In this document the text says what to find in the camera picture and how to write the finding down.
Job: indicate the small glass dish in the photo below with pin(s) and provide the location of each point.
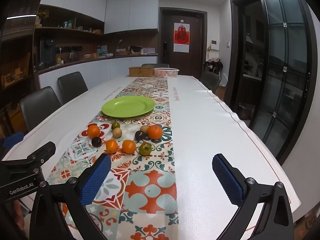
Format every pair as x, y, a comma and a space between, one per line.
147, 86

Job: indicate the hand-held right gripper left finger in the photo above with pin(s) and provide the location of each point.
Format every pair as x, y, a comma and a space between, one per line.
96, 180

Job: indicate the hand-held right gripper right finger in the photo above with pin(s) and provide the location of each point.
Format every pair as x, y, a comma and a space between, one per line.
228, 182

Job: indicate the large orange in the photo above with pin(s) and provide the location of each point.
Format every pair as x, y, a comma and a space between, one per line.
154, 132

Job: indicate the white intercom panel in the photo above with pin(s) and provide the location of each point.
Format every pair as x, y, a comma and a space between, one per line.
214, 45

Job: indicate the black coffee machine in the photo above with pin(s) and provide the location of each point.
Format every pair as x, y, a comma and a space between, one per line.
47, 51

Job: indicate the white gooseneck lamp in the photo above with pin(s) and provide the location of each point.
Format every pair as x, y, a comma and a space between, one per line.
119, 43

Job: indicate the yellow bottle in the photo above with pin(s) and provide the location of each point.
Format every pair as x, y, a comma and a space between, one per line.
59, 60

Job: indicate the dark wooden wall shelf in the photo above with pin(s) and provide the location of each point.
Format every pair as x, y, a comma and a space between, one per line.
70, 30

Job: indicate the white upper cabinets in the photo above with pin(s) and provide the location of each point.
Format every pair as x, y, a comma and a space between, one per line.
130, 10

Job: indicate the green round fruit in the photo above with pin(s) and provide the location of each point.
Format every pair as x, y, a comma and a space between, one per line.
115, 125
145, 149

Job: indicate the pile of clothes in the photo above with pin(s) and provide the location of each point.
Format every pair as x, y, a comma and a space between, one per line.
213, 63

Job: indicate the wicker basket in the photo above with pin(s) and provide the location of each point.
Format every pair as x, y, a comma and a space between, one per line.
141, 71

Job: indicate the dark purple round fruit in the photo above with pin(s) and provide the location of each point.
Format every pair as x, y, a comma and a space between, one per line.
96, 142
139, 136

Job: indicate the wooden display cabinet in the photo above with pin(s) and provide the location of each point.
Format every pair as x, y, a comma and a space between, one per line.
15, 67

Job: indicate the door lock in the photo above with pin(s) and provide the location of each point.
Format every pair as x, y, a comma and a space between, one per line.
165, 46

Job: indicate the wicker tray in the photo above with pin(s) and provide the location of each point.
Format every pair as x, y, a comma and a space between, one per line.
122, 53

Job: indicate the yellow hanging ornament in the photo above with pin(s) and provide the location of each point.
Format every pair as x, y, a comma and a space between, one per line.
208, 52

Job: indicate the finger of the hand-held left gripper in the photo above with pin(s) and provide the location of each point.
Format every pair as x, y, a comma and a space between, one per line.
13, 140
46, 148

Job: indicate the red wall calendar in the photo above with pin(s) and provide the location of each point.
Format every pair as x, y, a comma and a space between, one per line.
181, 37

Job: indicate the white kitchen counter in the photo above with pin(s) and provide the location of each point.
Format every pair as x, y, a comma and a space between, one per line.
100, 67

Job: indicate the dark pot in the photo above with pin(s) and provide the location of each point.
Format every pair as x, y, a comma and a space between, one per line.
246, 111

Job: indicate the sliding glass door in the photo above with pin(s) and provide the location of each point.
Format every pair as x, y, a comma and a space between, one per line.
285, 67

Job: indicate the flower bouquet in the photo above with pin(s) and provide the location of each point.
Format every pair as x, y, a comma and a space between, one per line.
42, 13

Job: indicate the patterned table runner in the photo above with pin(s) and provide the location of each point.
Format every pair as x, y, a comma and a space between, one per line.
150, 192

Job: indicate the green plate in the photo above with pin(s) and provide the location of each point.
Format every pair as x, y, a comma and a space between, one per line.
127, 106

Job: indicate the white plastic basket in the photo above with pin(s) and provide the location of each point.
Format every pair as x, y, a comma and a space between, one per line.
166, 72

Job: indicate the dark wooden door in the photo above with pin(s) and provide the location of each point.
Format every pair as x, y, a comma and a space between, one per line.
197, 42

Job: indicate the grey dining chair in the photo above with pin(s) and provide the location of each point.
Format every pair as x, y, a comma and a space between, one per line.
40, 107
211, 80
151, 65
72, 86

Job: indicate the tan round fruit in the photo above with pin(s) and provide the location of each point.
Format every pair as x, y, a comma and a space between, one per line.
117, 133
143, 128

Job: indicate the glass jug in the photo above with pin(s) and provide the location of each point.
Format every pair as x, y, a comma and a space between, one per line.
72, 55

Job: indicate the kitchen faucet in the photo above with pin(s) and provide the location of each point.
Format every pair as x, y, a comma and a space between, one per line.
260, 66

